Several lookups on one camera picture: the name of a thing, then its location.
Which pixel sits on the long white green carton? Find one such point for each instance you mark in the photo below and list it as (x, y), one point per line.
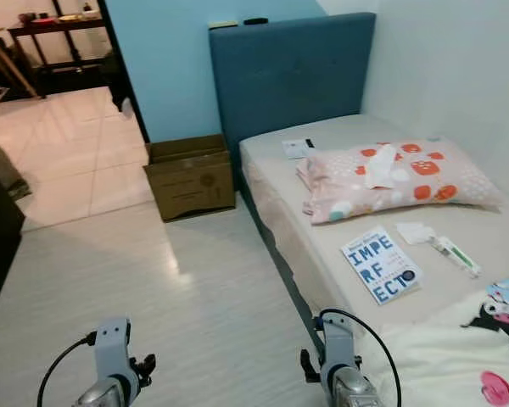
(455, 256)

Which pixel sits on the white tissue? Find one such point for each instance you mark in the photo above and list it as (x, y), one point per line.
(414, 233)
(380, 168)

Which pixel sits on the white printed paper leaflet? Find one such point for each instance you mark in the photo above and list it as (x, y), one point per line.
(294, 148)

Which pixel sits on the cream cartoon print blanket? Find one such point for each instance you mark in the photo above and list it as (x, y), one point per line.
(433, 365)

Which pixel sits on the beige sheeted mattress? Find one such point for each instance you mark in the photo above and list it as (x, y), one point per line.
(297, 212)

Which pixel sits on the flat white tissue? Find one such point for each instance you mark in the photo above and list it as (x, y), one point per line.
(414, 233)

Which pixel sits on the brown cardboard box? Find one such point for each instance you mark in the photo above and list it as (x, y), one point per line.
(191, 191)

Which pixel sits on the pink pillow orange patches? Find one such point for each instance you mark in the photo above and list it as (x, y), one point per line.
(433, 191)

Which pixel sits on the olive grey upholstered seat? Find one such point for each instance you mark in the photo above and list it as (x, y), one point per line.
(4, 165)

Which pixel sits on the leaning wooden stick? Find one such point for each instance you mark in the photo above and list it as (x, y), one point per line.
(17, 66)

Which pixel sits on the small black flat object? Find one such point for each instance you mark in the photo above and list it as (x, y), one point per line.
(255, 21)

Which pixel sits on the white remote control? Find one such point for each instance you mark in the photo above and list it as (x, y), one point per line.
(222, 25)

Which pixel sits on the dark wooden table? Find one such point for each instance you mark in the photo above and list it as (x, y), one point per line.
(51, 28)

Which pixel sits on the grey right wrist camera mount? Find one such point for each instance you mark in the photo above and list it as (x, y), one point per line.
(338, 343)

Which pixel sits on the black door frame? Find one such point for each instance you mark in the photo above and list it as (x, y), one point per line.
(116, 47)

